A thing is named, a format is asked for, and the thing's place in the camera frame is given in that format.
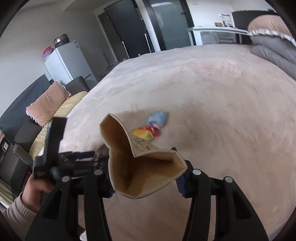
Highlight dark brown snack packet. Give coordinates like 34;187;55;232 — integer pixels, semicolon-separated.
94;144;109;159

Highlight brown paper bag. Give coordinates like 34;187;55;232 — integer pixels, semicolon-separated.
100;113;187;199

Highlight colourful juice carton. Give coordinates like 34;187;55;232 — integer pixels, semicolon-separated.
132;111;167;142

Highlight bare left hand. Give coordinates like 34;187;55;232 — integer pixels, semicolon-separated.
21;174;55;213

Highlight yellow quilted cushion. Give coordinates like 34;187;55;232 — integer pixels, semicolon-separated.
29;91;88;160

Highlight black sofa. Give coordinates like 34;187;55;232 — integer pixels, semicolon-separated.
0;73;91;160

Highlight pink pillow on sofa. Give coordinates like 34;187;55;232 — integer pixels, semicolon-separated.
26;81;70;126

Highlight beige plush bed blanket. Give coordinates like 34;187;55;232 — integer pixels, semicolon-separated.
60;45;295;239

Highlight white refrigerator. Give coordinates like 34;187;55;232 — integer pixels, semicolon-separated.
45;41;98;89

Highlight black wardrobe doors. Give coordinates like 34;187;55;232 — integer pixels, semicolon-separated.
98;1;193;62

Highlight white desk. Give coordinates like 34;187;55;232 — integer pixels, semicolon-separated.
187;27;249;46

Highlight pink frilled pillow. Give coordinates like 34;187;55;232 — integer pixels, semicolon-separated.
247;15;295;46

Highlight black headboard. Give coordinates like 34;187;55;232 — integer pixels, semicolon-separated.
231;9;280;45

